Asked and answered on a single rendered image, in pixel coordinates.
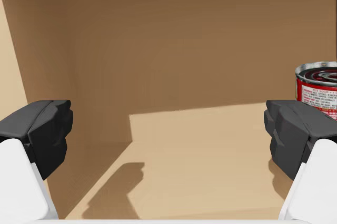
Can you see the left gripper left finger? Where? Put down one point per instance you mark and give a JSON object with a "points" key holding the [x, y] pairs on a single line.
{"points": [[39, 134]]}

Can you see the red and white can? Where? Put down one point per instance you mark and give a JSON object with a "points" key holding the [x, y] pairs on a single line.
{"points": [[316, 92]]}

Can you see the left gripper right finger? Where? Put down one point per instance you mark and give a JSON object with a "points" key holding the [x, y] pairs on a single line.
{"points": [[292, 134]]}

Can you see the pale wooden shelf unit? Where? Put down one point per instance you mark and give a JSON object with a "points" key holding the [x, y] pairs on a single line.
{"points": [[171, 63]]}

